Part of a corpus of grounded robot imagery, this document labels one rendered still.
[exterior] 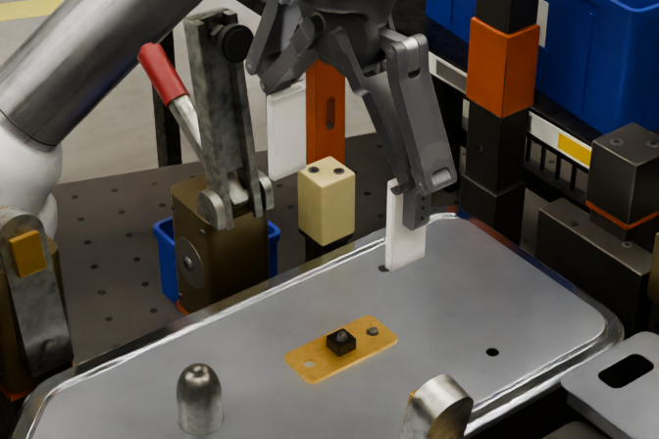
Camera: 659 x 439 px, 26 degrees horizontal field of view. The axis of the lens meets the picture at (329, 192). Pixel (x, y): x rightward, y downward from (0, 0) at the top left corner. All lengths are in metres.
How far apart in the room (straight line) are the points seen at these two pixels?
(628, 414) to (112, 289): 0.76
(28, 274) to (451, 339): 0.32
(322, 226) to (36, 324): 0.24
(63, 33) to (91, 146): 1.76
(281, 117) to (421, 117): 0.16
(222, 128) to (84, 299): 0.57
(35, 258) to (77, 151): 2.15
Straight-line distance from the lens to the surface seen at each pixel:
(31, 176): 1.52
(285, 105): 1.02
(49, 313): 1.09
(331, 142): 1.18
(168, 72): 1.16
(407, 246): 0.95
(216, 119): 1.09
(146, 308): 1.61
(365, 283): 1.15
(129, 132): 3.26
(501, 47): 1.27
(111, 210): 1.77
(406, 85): 0.88
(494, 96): 1.29
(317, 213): 1.16
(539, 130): 1.33
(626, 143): 1.19
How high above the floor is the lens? 1.70
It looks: 34 degrees down
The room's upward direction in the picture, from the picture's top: straight up
